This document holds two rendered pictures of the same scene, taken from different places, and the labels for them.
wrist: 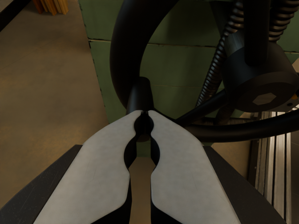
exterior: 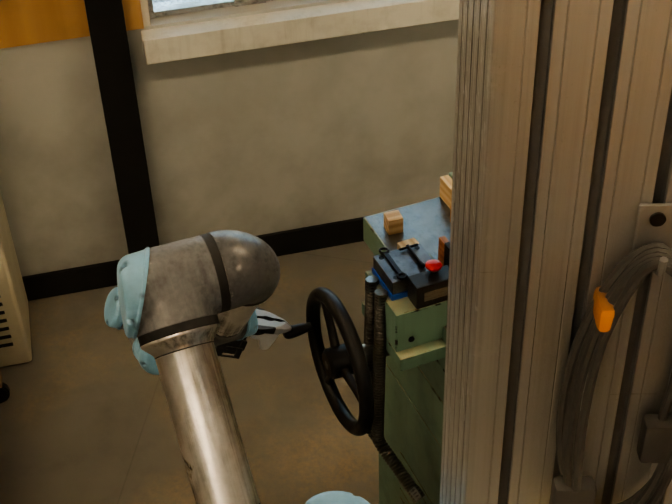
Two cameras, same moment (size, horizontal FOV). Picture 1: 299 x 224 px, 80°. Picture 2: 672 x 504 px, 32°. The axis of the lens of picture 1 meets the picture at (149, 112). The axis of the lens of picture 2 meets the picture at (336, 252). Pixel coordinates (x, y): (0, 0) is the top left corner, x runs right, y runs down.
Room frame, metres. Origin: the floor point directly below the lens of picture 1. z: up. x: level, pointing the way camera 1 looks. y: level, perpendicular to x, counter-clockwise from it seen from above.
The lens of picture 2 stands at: (-0.26, -1.66, 2.34)
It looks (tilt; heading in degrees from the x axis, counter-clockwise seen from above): 38 degrees down; 76
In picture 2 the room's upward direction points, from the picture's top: 2 degrees counter-clockwise
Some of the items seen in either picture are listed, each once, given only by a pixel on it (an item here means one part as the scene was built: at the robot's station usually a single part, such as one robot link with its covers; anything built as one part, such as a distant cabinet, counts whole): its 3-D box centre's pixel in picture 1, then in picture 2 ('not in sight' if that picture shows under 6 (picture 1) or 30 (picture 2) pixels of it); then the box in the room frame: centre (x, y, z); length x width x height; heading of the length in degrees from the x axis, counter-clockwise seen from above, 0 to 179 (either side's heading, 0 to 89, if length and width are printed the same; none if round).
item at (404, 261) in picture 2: not in sight; (413, 273); (0.28, -0.10, 0.99); 0.13 x 0.11 x 0.06; 97
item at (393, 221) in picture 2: not in sight; (393, 222); (0.32, 0.14, 0.92); 0.03 x 0.03 x 0.04; 2
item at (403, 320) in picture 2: not in sight; (413, 301); (0.28, -0.10, 0.91); 0.15 x 0.14 x 0.09; 97
